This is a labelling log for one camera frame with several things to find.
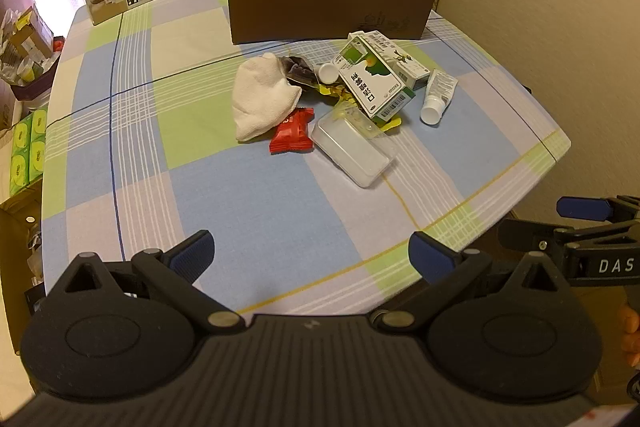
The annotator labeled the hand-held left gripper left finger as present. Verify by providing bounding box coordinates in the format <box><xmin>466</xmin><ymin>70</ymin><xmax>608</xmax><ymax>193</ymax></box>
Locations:
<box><xmin>46</xmin><ymin>229</ymin><xmax>242</xmax><ymax>337</ymax></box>

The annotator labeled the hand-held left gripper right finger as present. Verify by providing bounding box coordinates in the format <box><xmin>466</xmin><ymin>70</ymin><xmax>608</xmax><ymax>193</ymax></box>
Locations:
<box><xmin>369</xmin><ymin>231</ymin><xmax>577</xmax><ymax>334</ymax></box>

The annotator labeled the yellow snack packet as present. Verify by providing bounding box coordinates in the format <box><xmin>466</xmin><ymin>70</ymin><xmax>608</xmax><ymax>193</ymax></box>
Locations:
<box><xmin>319</xmin><ymin>83</ymin><xmax>402</xmax><ymax>134</ymax></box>

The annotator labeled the red snack packet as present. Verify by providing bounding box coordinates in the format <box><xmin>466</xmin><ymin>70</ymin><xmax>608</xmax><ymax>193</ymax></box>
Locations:
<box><xmin>269</xmin><ymin>108</ymin><xmax>316</xmax><ymax>154</ymax></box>

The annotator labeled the white tube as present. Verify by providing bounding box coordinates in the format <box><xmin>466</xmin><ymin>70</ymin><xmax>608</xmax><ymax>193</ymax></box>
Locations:
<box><xmin>419</xmin><ymin>69</ymin><xmax>459</xmax><ymax>126</ymax></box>

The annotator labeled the green and white medicine box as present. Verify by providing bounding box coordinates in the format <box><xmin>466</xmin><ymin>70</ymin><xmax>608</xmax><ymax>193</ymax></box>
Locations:
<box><xmin>332</xmin><ymin>34</ymin><xmax>417</xmax><ymax>126</ymax></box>

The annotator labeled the dark snack packet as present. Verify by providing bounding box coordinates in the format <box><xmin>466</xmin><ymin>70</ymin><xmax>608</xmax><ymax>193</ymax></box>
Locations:
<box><xmin>279</xmin><ymin>55</ymin><xmax>322</xmax><ymax>88</ymax></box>

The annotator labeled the small open cardboard box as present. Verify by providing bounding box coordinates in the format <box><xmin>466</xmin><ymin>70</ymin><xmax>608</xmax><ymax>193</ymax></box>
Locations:
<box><xmin>9</xmin><ymin>6</ymin><xmax>56</xmax><ymax>64</ymax></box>

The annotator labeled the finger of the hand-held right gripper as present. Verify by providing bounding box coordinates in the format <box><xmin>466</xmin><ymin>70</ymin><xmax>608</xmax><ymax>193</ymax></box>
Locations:
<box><xmin>497</xmin><ymin>218</ymin><xmax>640</xmax><ymax>255</ymax></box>
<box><xmin>556</xmin><ymin>195</ymin><xmax>640</xmax><ymax>224</ymax></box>

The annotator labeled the clear plastic box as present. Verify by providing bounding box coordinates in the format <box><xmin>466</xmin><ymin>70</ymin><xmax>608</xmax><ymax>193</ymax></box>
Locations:
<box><xmin>310</xmin><ymin>109</ymin><xmax>399</xmax><ymax>189</ymax></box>

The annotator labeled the purple box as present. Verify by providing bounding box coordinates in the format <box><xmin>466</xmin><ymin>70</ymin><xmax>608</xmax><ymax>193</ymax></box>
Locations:
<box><xmin>11</xmin><ymin>36</ymin><xmax>67</xmax><ymax>102</ymax></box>

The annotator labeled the person's right hand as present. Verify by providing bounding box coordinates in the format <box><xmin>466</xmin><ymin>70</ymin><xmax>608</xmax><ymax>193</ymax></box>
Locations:
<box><xmin>617</xmin><ymin>301</ymin><xmax>640</xmax><ymax>359</ymax></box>

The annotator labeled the green tissue packs bundle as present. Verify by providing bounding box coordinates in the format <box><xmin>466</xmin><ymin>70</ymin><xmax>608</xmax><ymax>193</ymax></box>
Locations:
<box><xmin>9</xmin><ymin>109</ymin><xmax>49</xmax><ymax>196</ymax></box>

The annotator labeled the white cloth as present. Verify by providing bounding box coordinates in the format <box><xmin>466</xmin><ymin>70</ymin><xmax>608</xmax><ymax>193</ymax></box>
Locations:
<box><xmin>232</xmin><ymin>53</ymin><xmax>304</xmax><ymax>143</ymax></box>

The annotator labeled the small white bottle cap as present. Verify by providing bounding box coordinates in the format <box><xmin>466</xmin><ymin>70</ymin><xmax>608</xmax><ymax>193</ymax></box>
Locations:
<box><xmin>317</xmin><ymin>63</ymin><xmax>342</xmax><ymax>86</ymax></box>

